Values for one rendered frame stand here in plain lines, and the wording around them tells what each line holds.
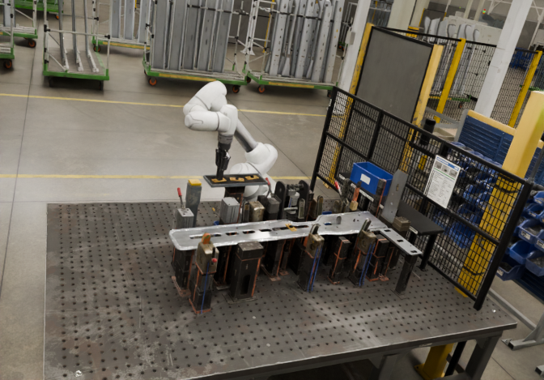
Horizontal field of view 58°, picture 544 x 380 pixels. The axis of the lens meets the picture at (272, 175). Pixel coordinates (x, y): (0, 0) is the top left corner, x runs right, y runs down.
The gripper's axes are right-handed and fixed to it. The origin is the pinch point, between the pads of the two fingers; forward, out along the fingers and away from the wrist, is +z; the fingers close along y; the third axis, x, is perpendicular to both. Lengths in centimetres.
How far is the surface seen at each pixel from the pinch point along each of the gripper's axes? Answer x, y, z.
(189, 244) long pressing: -36, 34, 20
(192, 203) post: -16.4, 0.5, 16.8
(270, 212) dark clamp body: 25.1, 22.4, 18.4
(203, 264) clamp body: -38, 51, 21
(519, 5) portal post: 471, -96, -129
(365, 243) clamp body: 62, 68, 22
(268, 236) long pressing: 8.8, 41.9, 20.1
